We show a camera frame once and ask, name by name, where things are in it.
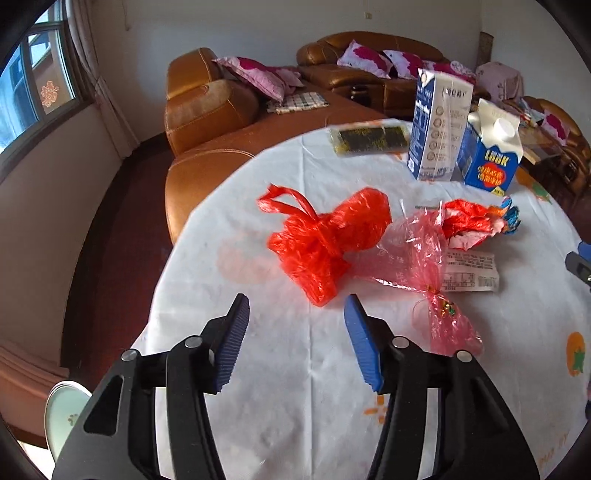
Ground mint green trash bin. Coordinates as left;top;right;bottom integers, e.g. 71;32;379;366
44;380;91;461

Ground orange blue candy wrapper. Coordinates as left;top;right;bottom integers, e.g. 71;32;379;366
489;196;521;235

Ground brown leather armchair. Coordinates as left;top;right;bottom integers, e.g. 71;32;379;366
501;96;590;199

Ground white label snack wrapper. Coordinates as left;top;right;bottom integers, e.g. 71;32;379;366
442;249;500;292

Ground red crumpled foil wrapper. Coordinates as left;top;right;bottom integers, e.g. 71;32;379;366
443;199;505;251

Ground wooden coffee table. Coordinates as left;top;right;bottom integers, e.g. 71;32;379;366
519;125;579;185

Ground blue Look milk carton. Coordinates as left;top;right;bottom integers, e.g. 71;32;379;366
457;99;523;196

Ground white orange printed tablecloth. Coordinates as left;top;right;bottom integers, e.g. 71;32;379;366
135;128;590;479

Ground pink cellophane wrapper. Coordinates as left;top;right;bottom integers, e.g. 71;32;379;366
352;207;484;356

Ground pink covered chair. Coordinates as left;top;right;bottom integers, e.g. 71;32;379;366
476;61;524;103

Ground tall white milk carton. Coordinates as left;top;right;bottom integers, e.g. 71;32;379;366
407;69;473;181

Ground pink floral pillow right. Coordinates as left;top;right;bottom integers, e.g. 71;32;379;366
423;60;477;85

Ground pink floral pillow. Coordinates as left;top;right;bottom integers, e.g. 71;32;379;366
383;50;424;80
337;40;393;79
423;60;477;85

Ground dark seaweed snack packet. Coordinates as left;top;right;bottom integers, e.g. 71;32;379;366
329;124;411;156

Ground red plastic bag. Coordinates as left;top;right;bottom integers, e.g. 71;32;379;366
256;185;393;307

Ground pink floral pillow middle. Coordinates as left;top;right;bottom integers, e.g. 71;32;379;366
383;50;424;80

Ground pink floral pillow left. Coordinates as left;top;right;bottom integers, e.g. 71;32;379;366
337;40;393;79

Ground checkered cloth on sofa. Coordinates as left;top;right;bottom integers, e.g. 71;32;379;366
266;92;329;115

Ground brown leather chaise sofa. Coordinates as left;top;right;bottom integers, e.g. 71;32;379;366
164;48;385;242

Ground pink pillow on chaise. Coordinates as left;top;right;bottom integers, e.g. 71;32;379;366
214;56;304;103

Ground beige right curtain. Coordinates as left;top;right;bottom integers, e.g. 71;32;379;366
65;0;139;159

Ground window with brown frame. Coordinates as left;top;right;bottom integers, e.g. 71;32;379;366
1;1;90;179

